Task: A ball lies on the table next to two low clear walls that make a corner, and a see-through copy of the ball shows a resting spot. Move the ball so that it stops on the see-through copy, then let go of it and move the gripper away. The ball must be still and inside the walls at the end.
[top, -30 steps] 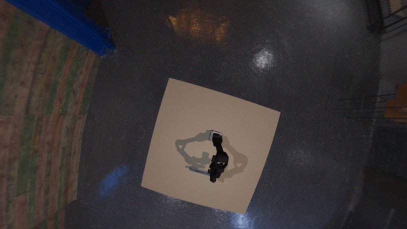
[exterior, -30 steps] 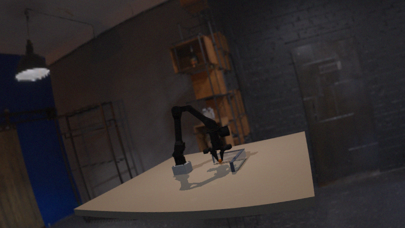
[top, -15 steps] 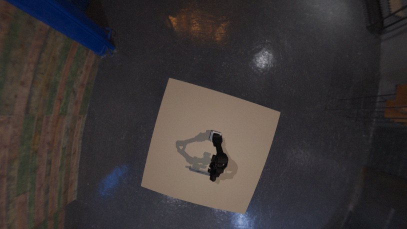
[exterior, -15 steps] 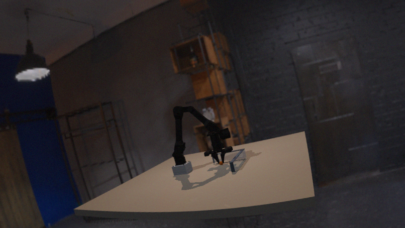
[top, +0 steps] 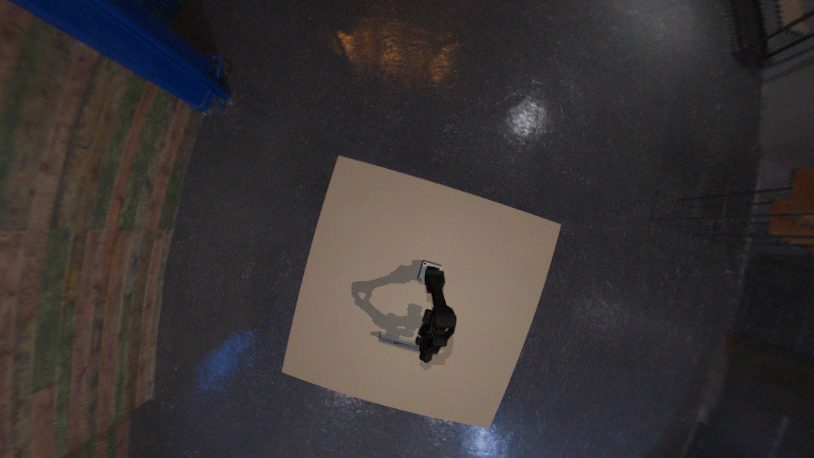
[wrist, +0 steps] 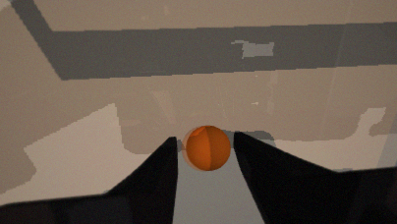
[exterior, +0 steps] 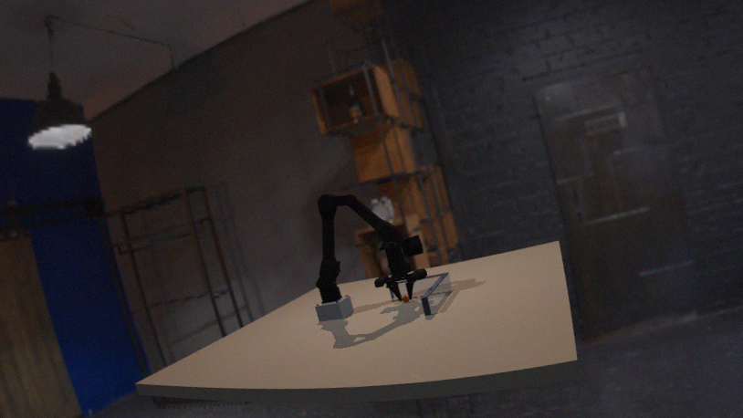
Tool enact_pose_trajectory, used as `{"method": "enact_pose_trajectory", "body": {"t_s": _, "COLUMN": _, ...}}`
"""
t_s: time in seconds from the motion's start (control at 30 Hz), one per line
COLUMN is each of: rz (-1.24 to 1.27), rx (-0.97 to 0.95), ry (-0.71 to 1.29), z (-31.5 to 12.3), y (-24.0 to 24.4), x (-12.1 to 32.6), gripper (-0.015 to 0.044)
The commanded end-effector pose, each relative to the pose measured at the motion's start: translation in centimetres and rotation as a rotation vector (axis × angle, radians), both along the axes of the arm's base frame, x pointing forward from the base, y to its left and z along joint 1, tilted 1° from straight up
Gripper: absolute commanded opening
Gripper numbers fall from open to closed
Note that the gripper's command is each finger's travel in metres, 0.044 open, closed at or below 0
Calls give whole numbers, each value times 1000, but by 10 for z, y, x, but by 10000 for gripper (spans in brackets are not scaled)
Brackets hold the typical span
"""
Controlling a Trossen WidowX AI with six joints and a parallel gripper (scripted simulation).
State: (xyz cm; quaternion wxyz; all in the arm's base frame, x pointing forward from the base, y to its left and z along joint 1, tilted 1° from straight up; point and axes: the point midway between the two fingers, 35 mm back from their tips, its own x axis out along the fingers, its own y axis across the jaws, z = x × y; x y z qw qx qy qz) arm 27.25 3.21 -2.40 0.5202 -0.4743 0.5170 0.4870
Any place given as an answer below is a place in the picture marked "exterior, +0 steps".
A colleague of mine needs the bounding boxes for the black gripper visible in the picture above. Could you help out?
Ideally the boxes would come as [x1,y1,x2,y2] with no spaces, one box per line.
[374,258,427,302]

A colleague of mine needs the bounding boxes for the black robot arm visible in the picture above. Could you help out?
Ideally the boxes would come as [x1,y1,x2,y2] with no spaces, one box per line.
[316,194,423,304]

